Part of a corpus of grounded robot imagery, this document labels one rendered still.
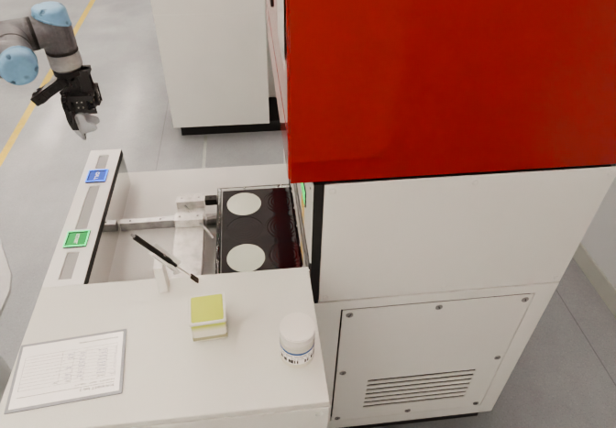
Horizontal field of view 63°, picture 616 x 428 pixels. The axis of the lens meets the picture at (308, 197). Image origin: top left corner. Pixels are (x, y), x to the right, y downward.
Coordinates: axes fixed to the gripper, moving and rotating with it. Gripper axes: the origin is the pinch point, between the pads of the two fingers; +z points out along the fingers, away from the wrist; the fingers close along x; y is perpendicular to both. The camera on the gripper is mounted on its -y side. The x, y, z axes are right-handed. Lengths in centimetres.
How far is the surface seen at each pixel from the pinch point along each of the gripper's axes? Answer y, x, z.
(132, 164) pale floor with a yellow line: -28, 137, 111
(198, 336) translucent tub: 33, -60, 12
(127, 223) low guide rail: 8.4, -8.9, 25.7
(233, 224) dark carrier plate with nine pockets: 39.7, -18.0, 20.8
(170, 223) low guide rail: 20.5, -9.0, 26.7
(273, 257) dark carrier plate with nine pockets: 50, -32, 21
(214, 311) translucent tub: 37, -57, 7
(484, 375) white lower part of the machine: 118, -42, 75
